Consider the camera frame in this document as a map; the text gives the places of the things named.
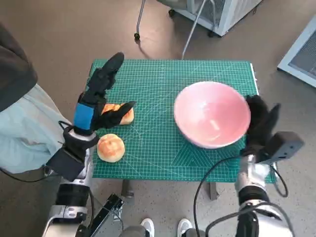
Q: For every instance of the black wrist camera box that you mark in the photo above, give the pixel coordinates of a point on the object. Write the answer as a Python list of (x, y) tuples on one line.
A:
[(281, 145), (65, 165)]

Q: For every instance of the white shoe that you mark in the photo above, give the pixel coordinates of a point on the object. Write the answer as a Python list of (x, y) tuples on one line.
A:
[(148, 225), (184, 225)]

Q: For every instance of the white vented unit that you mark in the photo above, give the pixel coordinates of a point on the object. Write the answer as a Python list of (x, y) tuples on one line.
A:
[(301, 54)]

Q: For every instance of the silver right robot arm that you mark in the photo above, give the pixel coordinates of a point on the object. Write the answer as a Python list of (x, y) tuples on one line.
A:
[(251, 195)]

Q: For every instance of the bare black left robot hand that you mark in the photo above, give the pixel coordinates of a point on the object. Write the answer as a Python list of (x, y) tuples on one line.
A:
[(84, 116)]

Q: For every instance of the straight metal chair leg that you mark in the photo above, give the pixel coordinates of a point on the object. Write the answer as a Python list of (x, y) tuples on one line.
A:
[(195, 24)]

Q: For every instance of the grey table leg bracket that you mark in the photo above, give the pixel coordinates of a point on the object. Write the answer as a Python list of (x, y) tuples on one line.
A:
[(213, 191), (128, 187)]

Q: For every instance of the pink bowl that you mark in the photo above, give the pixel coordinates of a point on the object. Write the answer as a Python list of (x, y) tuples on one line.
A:
[(209, 111)]

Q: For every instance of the metal chair leg with caster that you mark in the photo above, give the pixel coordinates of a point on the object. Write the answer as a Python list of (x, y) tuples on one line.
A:
[(140, 14)]

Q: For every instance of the person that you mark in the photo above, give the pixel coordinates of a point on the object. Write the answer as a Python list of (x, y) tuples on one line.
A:
[(19, 123)]

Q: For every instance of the white wheeled cabinet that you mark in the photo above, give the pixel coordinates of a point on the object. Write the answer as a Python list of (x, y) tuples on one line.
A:
[(229, 14)]

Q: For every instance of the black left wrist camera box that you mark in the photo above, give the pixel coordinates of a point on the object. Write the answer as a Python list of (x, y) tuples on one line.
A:
[(65, 165)]

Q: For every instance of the green cutting mat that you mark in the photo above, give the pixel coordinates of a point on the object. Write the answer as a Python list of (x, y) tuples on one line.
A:
[(153, 98)]

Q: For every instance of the long braided toy bread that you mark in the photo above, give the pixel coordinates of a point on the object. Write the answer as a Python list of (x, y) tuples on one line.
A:
[(127, 118)]

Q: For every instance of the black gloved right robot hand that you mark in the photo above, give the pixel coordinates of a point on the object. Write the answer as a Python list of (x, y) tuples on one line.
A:
[(259, 123)]

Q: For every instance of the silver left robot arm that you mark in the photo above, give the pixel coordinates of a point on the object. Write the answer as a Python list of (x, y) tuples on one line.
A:
[(72, 195)]

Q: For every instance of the dark grey knee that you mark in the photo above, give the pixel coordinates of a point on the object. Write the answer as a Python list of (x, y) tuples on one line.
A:
[(193, 233), (133, 232)]

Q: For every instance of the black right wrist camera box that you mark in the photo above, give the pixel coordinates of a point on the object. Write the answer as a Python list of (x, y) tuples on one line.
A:
[(281, 145)]

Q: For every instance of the round toy bread bun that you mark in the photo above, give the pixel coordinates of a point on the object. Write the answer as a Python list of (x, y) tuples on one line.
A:
[(111, 148)]

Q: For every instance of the black bar with metal clamp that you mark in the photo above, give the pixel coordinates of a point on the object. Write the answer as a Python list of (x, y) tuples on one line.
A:
[(106, 209)]

